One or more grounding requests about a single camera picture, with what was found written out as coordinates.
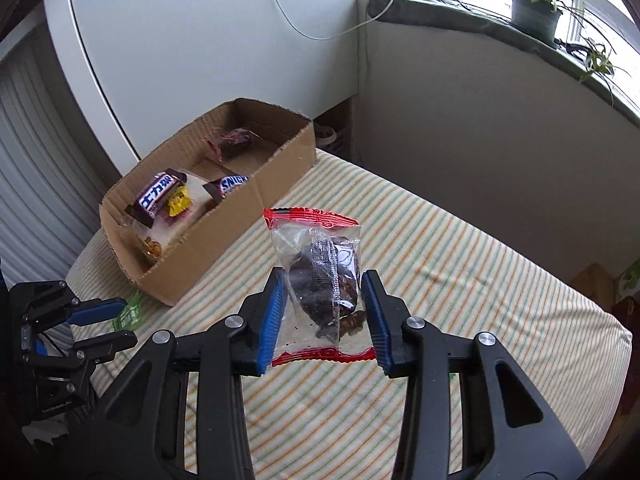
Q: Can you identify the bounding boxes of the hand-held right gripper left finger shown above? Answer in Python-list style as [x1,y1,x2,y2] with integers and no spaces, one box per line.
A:
[60,266,290,480]

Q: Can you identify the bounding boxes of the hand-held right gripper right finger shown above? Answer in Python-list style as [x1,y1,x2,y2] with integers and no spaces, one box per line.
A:
[361,269,586,480]

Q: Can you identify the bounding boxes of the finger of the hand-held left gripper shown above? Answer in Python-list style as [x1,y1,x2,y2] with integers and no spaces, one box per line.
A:
[70,329,139,366]
[67,296,130,326]

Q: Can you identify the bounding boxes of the green candy packet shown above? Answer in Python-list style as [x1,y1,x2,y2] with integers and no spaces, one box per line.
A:
[112,290,143,332]

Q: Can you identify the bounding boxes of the clear red-edged dark snack packet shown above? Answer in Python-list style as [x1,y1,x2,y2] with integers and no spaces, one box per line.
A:
[263,206,377,367]

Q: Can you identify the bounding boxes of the cardboard box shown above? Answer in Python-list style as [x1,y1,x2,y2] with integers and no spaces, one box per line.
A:
[99,97,317,307]

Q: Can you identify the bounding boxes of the clear-wrapped bread slice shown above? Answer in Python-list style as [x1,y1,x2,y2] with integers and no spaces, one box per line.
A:
[122,170,221,267]

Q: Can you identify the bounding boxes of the brown chocolate bar white label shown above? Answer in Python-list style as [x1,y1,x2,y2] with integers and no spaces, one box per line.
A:
[124,168,188,227]

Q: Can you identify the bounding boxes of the yellow candy packet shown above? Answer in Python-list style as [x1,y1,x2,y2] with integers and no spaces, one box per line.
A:
[162,185,193,217]

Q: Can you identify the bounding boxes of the brown chocolate bar blue lettering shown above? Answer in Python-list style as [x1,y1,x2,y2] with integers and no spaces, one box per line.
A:
[202,174,251,211]

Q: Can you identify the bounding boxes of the white slatted door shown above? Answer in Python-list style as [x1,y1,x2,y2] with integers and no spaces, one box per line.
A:
[0,55,121,281]

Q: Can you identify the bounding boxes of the grey slatted basket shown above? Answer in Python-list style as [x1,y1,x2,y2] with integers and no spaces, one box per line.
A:
[314,122,353,161]

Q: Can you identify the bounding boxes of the dark snack packet red label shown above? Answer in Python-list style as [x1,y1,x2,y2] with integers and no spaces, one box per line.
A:
[206,129,253,162]

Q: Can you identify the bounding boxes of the wooden furniture piece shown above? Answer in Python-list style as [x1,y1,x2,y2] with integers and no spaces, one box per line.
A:
[570,262,616,311]

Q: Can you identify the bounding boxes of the green printed bag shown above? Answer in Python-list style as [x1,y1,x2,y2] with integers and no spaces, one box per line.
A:
[612,260,640,301]

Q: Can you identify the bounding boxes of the white cabinet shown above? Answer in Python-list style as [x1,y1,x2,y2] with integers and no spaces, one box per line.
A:
[41,0,361,171]

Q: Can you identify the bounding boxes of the green windowsill cover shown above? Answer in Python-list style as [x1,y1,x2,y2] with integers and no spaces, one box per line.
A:
[367,0,640,126]

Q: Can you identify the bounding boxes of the black object on windowsill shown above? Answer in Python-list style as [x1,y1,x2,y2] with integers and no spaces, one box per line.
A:
[557,40,593,58]

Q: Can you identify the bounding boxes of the potted spider plant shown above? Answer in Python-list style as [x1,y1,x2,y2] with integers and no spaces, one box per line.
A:
[502,0,631,106]

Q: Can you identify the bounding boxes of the white cable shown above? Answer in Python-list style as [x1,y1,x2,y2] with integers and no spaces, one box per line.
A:
[260,0,396,41]

